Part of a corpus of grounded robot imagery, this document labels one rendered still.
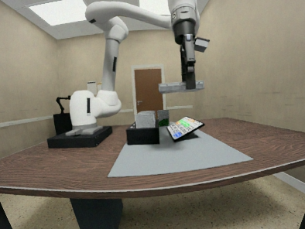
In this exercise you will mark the status display panel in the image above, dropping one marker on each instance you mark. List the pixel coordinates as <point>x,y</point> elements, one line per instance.
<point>184,127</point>

